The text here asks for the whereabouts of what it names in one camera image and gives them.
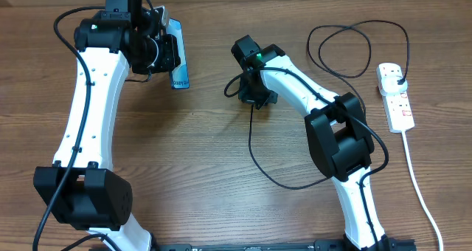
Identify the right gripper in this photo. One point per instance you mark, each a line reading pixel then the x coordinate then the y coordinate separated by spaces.
pixel 248 97

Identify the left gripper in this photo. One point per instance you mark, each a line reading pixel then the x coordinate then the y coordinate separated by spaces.
pixel 171 59

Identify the Samsung Galaxy smartphone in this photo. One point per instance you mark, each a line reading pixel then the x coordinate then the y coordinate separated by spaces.
pixel 179 78

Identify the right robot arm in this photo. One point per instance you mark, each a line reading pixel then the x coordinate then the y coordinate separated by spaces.
pixel 339 139

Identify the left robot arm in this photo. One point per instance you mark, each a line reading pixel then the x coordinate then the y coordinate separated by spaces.
pixel 80 187

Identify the white charger plug adapter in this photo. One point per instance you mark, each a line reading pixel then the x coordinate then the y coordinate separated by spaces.
pixel 391 85

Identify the white power strip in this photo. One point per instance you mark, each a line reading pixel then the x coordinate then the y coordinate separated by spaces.
pixel 397 107

